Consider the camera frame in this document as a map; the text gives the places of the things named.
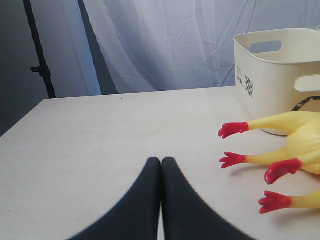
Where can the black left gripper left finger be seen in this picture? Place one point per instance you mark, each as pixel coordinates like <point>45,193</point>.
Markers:
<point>136,215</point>

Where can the cream bin marked O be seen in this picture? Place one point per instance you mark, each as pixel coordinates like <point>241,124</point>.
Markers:
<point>278,71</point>

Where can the whole yellow rubber chicken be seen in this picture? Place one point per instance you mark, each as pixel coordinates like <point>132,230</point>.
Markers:
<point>303,140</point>
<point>273,201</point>

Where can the blue-grey backdrop curtain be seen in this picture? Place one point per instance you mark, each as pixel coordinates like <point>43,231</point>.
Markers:
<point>108,47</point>

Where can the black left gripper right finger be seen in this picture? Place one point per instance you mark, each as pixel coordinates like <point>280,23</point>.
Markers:
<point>185,215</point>

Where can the black light stand pole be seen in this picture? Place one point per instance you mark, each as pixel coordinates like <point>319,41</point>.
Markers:
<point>43,69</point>

